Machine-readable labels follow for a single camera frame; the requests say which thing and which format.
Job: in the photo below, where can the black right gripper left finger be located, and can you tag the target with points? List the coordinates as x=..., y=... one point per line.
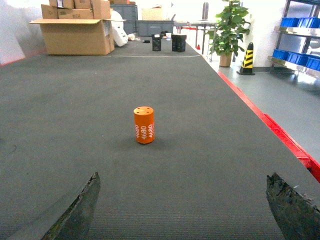
x=75, y=222

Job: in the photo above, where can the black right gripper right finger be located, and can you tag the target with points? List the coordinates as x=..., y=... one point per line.
x=295, y=214

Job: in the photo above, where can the orange cylindrical cap 4680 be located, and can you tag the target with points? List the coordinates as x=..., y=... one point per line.
x=144, y=124

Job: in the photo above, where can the steel shelf rack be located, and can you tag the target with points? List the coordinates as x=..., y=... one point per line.
x=297, y=49

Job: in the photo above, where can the yellow black traffic cone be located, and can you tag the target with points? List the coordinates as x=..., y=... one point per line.
x=246, y=67

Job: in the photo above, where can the large open cardboard box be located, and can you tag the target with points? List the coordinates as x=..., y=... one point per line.
x=83, y=37

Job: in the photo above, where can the white foam piece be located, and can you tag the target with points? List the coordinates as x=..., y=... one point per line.
x=119, y=35

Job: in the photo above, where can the potted green plant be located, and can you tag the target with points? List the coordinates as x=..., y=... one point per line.
x=231, y=28

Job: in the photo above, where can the black mesh holder left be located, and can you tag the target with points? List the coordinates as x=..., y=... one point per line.
x=157, y=42

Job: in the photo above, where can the black mesh holder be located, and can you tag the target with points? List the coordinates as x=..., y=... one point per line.
x=157, y=42
x=178, y=42

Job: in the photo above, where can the black mesh holder right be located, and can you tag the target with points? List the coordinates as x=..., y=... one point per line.
x=178, y=42

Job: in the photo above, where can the stacked small cardboard boxes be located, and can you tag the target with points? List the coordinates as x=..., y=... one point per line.
x=77, y=9

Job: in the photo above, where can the grey plastic crate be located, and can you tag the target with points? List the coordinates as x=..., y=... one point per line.
x=145, y=28

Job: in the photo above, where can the red conveyor frame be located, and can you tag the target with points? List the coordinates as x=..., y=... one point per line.
x=304, y=157

